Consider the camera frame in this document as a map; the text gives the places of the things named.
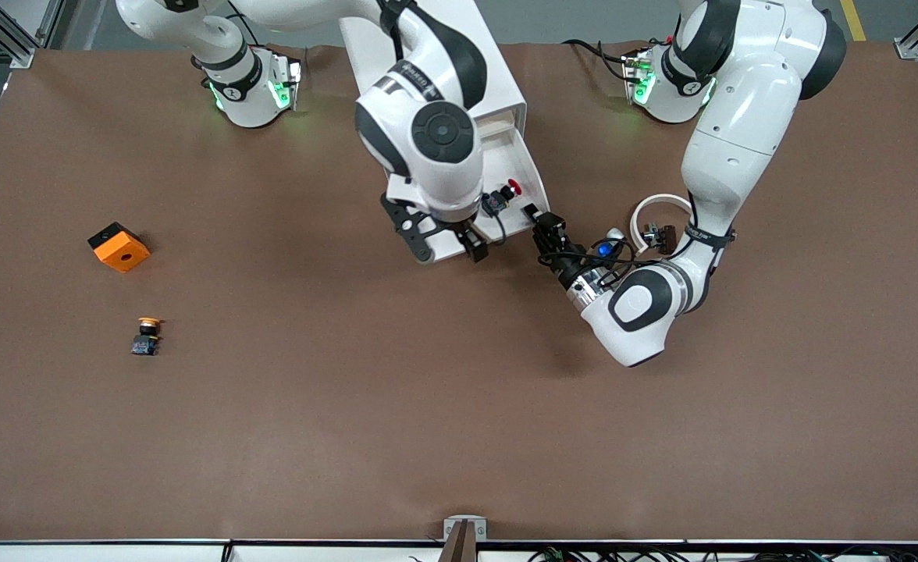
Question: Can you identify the red push button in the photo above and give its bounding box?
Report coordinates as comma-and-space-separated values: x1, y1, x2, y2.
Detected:
481, 179, 524, 219

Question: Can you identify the white drawer cabinet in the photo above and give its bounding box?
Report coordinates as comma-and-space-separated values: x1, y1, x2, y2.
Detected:
338, 0, 528, 137

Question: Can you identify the yellow push button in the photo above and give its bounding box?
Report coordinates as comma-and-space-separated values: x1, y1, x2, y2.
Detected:
130, 316, 163, 357

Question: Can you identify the small brown black component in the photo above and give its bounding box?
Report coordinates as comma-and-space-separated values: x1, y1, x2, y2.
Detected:
642, 223, 678, 256

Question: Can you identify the orange box with hole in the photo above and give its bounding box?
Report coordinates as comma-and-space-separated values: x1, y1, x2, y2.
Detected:
87, 222, 151, 274

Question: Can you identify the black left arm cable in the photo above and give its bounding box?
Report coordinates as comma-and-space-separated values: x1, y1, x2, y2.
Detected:
541, 234, 639, 274

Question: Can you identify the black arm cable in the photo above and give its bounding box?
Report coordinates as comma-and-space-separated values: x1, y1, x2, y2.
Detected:
484, 195, 516, 247
541, 234, 639, 274

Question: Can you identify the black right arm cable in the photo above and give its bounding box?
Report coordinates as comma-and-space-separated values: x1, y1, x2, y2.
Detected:
484, 195, 516, 247

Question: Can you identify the white curved plastic ring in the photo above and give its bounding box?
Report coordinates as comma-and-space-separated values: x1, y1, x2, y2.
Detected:
631, 194, 694, 254

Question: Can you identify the black base cable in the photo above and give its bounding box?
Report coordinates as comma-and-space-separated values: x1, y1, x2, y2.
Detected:
563, 37, 633, 83

